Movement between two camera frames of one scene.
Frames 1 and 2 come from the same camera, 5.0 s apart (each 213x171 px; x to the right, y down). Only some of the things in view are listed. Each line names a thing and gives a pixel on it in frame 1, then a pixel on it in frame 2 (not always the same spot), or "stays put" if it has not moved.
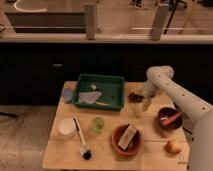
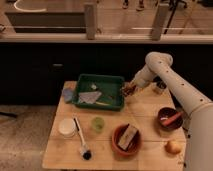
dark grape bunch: x=135 y=98 → x=129 y=90
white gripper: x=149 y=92 → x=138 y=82
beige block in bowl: x=127 y=137 stays put
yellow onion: x=173 y=146 stays put
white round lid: x=67 y=127 stays put
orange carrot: x=168 y=119 stays put
